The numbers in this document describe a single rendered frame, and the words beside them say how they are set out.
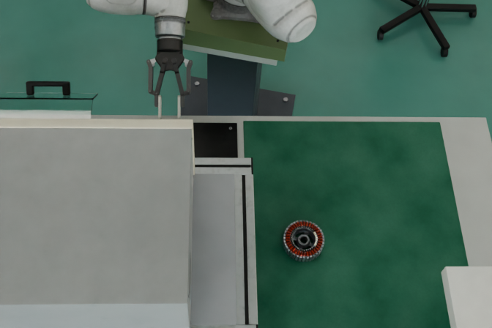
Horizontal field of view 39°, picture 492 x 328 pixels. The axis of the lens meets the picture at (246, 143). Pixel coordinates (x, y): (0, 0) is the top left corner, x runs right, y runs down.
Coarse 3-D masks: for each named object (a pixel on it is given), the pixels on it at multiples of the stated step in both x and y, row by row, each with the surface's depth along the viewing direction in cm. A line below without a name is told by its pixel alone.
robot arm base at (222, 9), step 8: (208, 0) 227; (216, 0) 225; (224, 0) 221; (216, 8) 223; (224, 8) 223; (232, 8) 221; (240, 8) 221; (216, 16) 222; (224, 16) 223; (232, 16) 223; (240, 16) 223; (248, 16) 223
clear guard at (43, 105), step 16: (0, 96) 176; (16, 96) 176; (32, 96) 177; (48, 96) 177; (64, 96) 177; (80, 96) 178; (96, 96) 180; (0, 112) 172; (16, 112) 172; (32, 112) 172; (48, 112) 172; (64, 112) 172; (80, 112) 173
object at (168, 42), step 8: (160, 40) 199; (168, 40) 198; (176, 40) 199; (160, 48) 198; (168, 48) 198; (176, 48) 198; (160, 56) 200; (168, 56) 200; (176, 56) 200; (160, 64) 200; (168, 64) 200
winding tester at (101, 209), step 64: (0, 128) 140; (64, 128) 141; (128, 128) 141; (192, 128) 142; (0, 192) 133; (64, 192) 133; (128, 192) 134; (192, 192) 149; (0, 256) 126; (64, 256) 126; (128, 256) 127; (0, 320) 129; (64, 320) 130; (128, 320) 130
